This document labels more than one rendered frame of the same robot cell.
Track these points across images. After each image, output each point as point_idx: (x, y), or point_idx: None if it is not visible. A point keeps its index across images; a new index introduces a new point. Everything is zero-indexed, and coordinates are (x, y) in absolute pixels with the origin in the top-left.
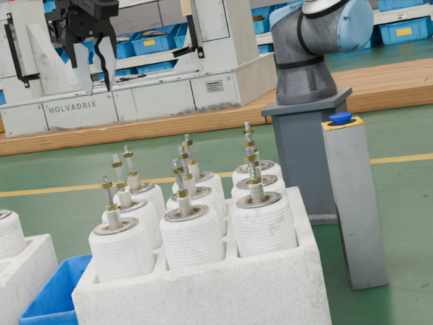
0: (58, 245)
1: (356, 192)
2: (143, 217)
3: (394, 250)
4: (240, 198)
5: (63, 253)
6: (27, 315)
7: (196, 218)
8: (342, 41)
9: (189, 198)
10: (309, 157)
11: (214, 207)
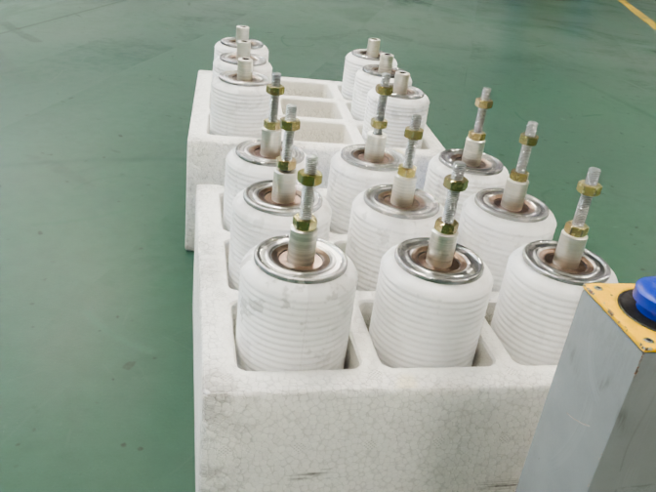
0: (653, 225)
1: (555, 467)
2: (346, 180)
3: None
4: (320, 239)
5: (623, 232)
6: None
7: (249, 205)
8: None
9: (280, 177)
10: None
11: (379, 240)
